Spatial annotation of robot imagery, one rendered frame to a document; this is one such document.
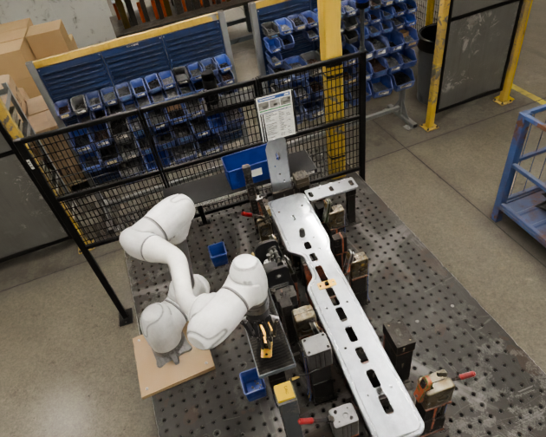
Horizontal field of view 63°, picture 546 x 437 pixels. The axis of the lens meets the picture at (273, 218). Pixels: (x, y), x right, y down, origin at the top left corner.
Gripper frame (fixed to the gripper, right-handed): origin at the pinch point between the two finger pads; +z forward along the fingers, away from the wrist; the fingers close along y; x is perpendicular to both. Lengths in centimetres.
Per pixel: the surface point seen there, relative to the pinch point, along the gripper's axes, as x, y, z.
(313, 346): 6.1, 15.7, 14.8
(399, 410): -13, 45, 26
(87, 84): 226, -149, 1
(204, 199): 106, -44, 23
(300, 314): 22.8, 10.5, 17.9
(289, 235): 76, 4, 26
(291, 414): -16.6, 7.2, 21.2
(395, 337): 14, 47, 23
